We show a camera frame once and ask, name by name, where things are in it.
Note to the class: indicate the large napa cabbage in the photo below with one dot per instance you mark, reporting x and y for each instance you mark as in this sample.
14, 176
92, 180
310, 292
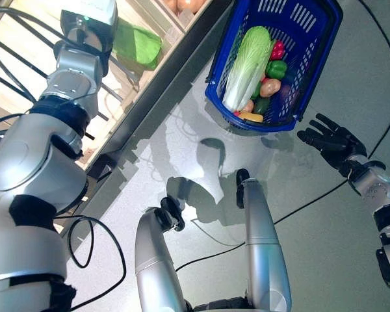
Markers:
247, 65

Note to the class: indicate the silver left robot leg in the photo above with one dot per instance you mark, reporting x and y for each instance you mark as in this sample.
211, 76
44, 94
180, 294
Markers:
152, 260

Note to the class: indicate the black left robot foot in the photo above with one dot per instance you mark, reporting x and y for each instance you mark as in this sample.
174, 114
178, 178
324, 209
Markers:
172, 211

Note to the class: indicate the small leafy napa cabbage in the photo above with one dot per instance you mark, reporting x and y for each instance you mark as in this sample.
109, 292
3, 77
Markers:
139, 45

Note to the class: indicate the small green pepper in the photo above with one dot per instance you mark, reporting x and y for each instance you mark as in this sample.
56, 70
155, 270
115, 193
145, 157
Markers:
256, 92

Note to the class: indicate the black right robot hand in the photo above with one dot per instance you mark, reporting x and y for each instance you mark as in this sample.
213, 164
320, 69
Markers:
338, 146

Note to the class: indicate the small red chili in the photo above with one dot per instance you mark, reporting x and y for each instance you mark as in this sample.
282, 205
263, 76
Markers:
236, 113

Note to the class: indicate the dark green cucumber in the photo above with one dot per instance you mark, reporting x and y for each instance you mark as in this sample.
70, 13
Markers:
262, 105

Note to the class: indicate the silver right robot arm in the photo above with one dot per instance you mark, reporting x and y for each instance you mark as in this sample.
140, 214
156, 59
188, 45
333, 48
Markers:
377, 188

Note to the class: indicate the purple eggplant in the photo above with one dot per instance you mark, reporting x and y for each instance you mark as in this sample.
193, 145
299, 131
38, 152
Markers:
287, 96

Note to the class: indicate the green bell pepper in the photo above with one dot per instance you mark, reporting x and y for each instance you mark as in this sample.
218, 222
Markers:
276, 69

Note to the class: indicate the black robot foot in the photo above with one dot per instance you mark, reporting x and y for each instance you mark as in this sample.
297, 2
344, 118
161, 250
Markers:
172, 211
241, 188

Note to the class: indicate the black right robot foot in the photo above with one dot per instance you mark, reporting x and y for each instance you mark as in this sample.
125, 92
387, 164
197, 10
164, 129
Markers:
241, 188

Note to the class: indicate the yellow orange pepper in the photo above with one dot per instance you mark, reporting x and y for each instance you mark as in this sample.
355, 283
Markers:
252, 117

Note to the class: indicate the red bell pepper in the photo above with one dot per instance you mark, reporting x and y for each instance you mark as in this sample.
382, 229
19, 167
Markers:
277, 49

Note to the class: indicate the pale slatted wooden crate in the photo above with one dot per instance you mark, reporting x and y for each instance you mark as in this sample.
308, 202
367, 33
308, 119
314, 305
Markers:
139, 97

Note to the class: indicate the blue plastic shopping basket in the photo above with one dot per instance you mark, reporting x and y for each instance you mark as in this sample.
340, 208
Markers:
263, 125

